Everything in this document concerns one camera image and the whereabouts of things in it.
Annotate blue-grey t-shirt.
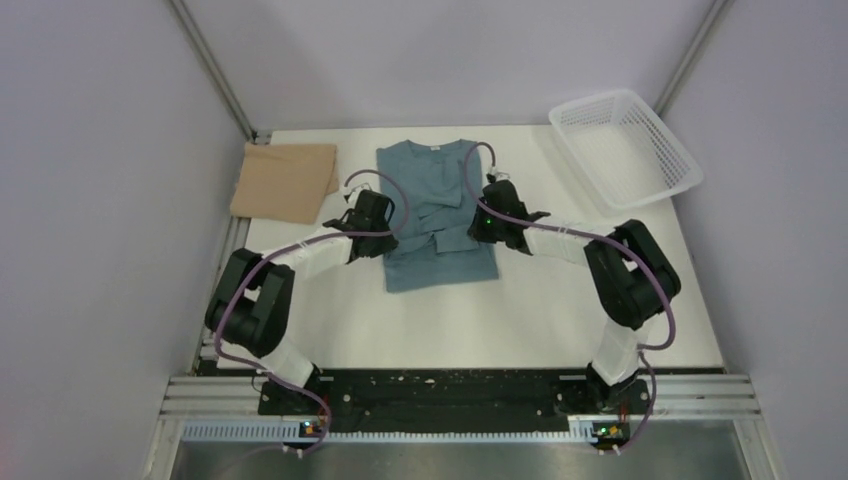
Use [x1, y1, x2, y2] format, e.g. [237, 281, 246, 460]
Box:
[376, 139, 499, 294]

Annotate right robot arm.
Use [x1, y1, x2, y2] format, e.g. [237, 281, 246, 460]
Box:
[469, 174, 682, 412]

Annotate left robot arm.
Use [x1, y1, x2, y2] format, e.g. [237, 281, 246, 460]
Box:
[204, 187, 399, 416]

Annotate folded tan t-shirt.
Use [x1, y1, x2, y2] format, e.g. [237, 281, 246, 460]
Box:
[229, 143, 339, 225]

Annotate white plastic mesh basket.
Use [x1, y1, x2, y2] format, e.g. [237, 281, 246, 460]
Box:
[548, 89, 704, 213]

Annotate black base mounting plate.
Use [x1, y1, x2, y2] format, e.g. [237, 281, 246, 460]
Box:
[258, 368, 650, 434]

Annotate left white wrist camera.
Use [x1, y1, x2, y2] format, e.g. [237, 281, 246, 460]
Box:
[342, 186, 363, 205]

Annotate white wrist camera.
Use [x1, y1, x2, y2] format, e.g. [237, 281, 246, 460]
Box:
[486, 168, 510, 184]
[342, 186, 363, 205]

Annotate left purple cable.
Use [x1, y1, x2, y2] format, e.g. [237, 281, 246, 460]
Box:
[211, 168, 412, 455]

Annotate purple cable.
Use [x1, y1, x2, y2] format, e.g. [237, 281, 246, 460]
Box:
[211, 168, 412, 455]
[461, 140, 677, 452]

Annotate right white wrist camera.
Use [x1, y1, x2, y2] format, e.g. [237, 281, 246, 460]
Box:
[486, 168, 510, 184]

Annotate left side aluminium rail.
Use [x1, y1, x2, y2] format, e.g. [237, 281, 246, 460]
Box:
[192, 215, 252, 372]

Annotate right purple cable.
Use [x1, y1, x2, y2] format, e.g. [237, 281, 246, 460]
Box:
[461, 140, 677, 452]

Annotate white cable duct strip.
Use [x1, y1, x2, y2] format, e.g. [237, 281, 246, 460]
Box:
[181, 419, 624, 444]

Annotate left rear aluminium post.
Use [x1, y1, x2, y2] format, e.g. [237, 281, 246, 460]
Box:
[164, 0, 257, 142]

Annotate aluminium post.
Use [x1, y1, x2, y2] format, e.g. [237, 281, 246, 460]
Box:
[653, 0, 734, 118]
[164, 0, 257, 142]

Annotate right rear aluminium post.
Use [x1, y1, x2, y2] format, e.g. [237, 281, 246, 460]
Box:
[653, 0, 734, 118]

